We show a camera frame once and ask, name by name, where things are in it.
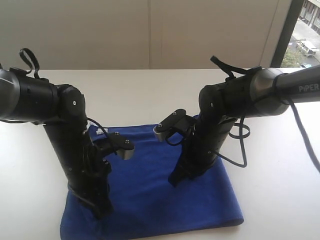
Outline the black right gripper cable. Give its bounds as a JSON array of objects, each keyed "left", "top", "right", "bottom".
[{"left": 164, "top": 99, "right": 320, "bottom": 173}]

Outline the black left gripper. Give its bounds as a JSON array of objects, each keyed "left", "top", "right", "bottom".
[{"left": 63, "top": 147, "right": 114, "bottom": 219}]

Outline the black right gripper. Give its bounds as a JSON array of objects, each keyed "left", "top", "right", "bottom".
[{"left": 168, "top": 129, "right": 225, "bottom": 188}]

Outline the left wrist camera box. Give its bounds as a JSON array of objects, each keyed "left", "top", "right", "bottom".
[{"left": 94, "top": 132, "right": 135, "bottom": 160}]

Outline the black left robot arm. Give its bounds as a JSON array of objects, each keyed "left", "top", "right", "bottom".
[{"left": 0, "top": 48, "right": 115, "bottom": 219}]

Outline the dark window frame post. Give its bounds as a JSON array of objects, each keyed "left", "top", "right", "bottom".
[{"left": 270, "top": 0, "right": 304, "bottom": 68}]

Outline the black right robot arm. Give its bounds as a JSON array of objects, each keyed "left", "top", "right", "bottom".
[{"left": 168, "top": 56, "right": 320, "bottom": 186}]

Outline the white van outside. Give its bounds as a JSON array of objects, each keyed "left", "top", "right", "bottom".
[{"left": 299, "top": 40, "right": 320, "bottom": 57}]

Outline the blue microfiber towel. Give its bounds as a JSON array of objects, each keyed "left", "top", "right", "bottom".
[{"left": 60, "top": 124, "right": 244, "bottom": 240}]

